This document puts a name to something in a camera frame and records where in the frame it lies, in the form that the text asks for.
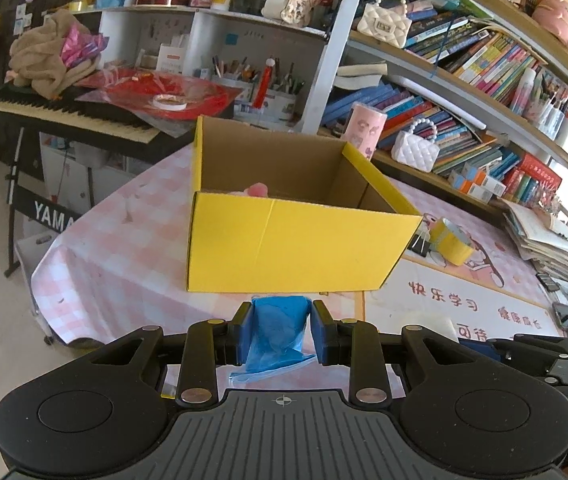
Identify pink plush pig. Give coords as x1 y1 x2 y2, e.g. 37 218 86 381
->
229 182 270 199

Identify white quilted pearl handbag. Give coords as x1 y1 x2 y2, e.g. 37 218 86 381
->
391 116 440 172

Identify white bookshelf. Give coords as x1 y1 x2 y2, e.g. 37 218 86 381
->
84 0 568 221

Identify row of red books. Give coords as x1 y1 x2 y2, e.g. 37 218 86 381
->
501 154 563 206

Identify black piano stand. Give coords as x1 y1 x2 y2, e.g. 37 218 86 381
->
3 127 96 279

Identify group of markers in holders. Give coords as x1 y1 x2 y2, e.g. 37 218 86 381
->
509 67 568 159

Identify black binder clip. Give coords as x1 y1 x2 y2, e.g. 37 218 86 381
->
406 232 433 260

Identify white box red stripe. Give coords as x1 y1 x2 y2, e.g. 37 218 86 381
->
156 44 185 74

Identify pink cylinder container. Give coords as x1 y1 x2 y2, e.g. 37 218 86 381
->
342 102 388 161

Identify stack of papers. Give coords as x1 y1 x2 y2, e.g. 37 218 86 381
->
501 200 568 282

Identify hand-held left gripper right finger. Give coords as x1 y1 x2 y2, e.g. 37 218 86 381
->
311 300 471 407

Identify black electric piano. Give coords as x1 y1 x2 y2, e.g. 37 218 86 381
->
0 85 198 166

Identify pink foil wrap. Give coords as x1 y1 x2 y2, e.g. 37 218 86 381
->
60 27 108 69

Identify red tassel ornament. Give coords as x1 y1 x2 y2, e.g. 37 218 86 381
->
254 57 278 111

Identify blue plastic packet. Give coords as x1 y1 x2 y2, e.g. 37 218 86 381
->
229 296 318 388

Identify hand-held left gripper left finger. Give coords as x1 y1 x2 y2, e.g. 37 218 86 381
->
89 300 258 408

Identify cream quilted handbag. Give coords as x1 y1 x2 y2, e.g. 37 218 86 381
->
356 0 412 50

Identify row of slanted books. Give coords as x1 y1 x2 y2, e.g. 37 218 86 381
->
321 82 521 177

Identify white pen holder with pens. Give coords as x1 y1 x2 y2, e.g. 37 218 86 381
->
211 56 306 122

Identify white tape roll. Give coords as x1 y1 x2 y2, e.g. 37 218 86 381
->
151 94 187 112

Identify pink plush toy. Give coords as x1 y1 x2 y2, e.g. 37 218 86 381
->
531 0 568 51

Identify yellow cardboard box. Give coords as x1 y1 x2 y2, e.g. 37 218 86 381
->
186 115 424 294

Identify brown plush with pink ribbon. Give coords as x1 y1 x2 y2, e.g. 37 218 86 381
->
8 10 103 100

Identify orange blue small box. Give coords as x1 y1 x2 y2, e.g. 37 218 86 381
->
446 170 490 200
461 164 508 197

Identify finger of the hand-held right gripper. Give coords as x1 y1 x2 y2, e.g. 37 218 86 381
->
459 334 568 383

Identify yellow tape roll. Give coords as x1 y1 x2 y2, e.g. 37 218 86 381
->
426 217 476 267

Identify row of upright books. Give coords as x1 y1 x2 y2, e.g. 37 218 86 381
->
404 0 541 104

